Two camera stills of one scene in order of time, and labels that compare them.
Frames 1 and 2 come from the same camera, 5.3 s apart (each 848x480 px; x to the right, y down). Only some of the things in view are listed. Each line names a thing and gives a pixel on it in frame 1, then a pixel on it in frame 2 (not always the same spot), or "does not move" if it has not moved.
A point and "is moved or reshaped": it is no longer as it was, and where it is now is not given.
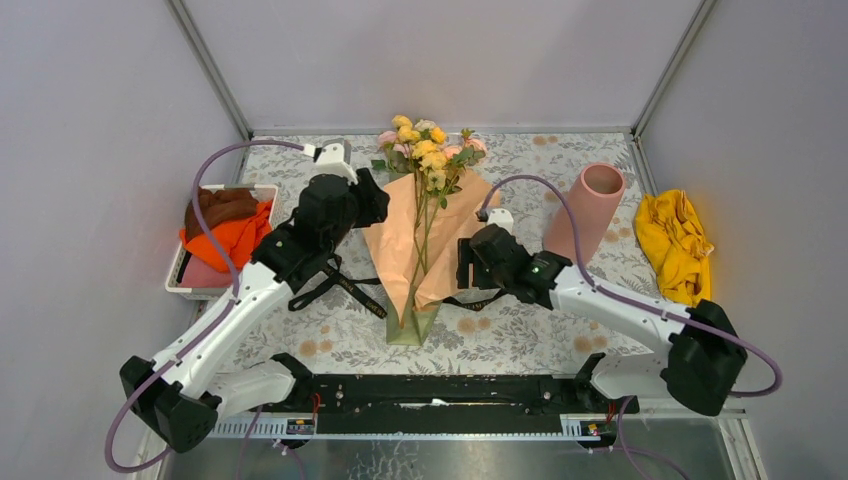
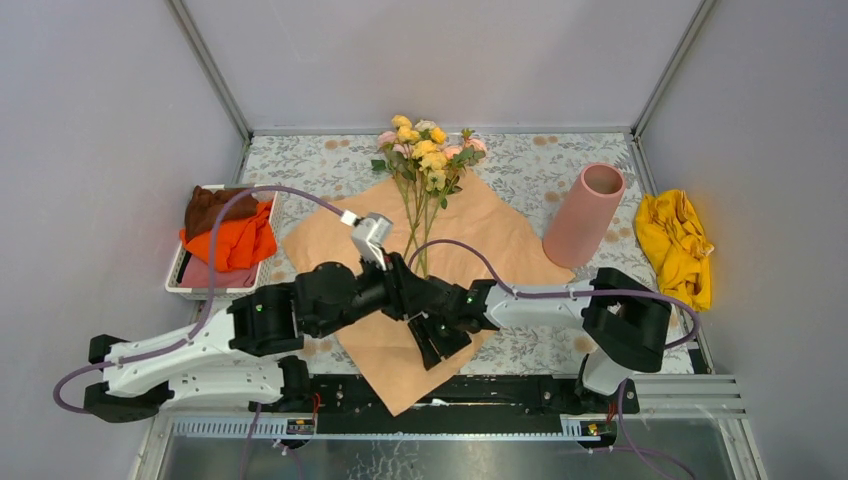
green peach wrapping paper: x=412 y=241 is moved or reshaped
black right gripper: x=467 y=255 -> x=422 y=329
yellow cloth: x=674 y=242 does not move
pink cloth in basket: x=198 y=275 does not move
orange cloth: x=238 y=241 does not move
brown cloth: x=220 y=207 does not move
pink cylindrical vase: x=592 y=199 does not move
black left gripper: x=373 y=200 -> x=392 y=279
